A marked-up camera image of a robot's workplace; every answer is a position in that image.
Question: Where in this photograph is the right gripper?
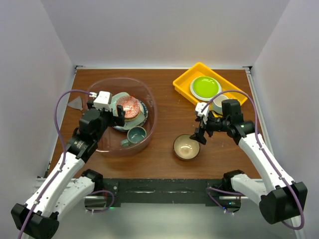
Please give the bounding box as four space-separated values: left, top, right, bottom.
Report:
189 111 230 144

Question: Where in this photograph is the pale green rectangular dish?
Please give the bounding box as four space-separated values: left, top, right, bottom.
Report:
111 92 130 115

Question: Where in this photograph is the red patterned bowl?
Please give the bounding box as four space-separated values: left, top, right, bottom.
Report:
116 96 141 120

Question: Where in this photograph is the black bowl beige inside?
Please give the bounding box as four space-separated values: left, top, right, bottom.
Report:
173 134 200 161

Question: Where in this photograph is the teal glazed mug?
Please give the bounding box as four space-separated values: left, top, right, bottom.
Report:
121 126 147 147

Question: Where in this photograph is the yellow rimmed dark bowl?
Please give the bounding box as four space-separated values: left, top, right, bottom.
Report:
125 100 145 121

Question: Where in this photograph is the blue floral plate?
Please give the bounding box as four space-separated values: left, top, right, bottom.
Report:
139 100 149 126

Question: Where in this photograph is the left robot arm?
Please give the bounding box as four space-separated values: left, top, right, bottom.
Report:
11 105 125 239

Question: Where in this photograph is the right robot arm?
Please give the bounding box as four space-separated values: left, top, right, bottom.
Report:
190 99 308 230

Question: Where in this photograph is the clear plastic bin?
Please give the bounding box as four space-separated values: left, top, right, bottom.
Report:
87 77 158 157

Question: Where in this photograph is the light blue mug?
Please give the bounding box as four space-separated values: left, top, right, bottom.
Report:
212 94 229 114

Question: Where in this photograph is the pale blue rimmed plate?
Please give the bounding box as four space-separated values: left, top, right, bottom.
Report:
189 76 222 103

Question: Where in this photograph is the grey triangular marker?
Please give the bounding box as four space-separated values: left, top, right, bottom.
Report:
67 96 83 111

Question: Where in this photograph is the lime green plate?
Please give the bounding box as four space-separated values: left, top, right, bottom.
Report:
192 76 221 99

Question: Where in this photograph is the yellow plastic tray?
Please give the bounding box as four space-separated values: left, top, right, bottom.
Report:
172 62 250 105

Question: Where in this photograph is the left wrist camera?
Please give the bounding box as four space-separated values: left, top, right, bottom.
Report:
89 91 112 112

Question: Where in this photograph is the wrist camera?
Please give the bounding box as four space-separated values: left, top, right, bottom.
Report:
89 91 112 112
195 102 210 124

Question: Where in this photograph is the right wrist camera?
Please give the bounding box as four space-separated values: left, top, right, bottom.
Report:
195 102 210 124

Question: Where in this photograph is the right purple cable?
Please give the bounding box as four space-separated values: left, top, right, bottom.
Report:
205 89 306 230

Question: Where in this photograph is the purple cable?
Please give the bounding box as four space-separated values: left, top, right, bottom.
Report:
205 89 306 230
17 89 97 239

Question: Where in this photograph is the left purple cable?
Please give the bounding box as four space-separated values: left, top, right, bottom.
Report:
17 89 97 239

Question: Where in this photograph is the aluminium frame rail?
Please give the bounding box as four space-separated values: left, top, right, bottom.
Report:
18 178 54 239

